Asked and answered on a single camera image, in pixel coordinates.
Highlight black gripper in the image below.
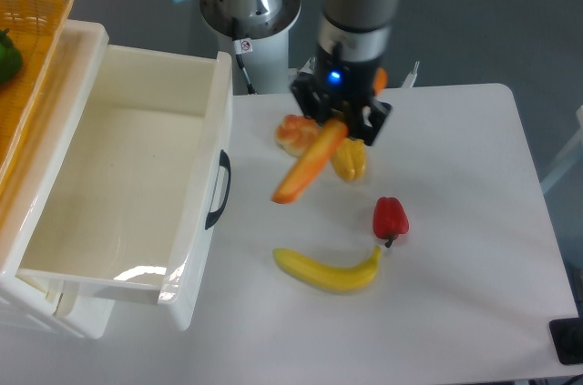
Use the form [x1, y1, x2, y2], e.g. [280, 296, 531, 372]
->
[290, 55, 392, 146]

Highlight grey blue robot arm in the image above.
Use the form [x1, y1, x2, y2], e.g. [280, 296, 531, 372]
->
[172, 0, 399, 145]

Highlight round knotted bread roll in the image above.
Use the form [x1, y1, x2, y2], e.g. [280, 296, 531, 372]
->
[274, 115, 321, 157]

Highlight open white upper drawer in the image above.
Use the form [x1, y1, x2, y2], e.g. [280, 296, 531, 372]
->
[18, 46, 233, 330]

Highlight white drawer cabinet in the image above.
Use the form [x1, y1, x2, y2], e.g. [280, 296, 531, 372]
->
[1, 20, 114, 339]

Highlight yellow bell pepper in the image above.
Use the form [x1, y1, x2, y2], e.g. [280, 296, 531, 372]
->
[330, 138, 367, 182]

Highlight red bell pepper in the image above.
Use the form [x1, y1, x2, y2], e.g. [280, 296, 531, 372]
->
[373, 197, 410, 248]

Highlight yellow banana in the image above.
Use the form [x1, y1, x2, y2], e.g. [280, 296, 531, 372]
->
[272, 246, 383, 293]

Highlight orange plastic basket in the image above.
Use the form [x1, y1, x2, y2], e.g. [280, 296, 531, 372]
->
[1, 0, 74, 188]

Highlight green bell pepper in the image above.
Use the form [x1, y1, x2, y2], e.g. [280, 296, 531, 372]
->
[0, 28, 23, 84]

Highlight black device at table edge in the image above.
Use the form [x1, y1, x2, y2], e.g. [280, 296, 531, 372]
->
[549, 317, 582, 365]

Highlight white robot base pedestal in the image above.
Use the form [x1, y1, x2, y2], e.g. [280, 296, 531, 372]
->
[199, 0, 302, 96]

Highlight black cable on pedestal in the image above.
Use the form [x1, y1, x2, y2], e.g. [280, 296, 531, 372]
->
[230, 18, 259, 96]

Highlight dark blue drawer handle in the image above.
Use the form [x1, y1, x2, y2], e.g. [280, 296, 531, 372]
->
[205, 149, 232, 230]

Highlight white frame at right edge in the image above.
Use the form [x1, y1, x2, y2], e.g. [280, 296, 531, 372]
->
[540, 106, 582, 195]

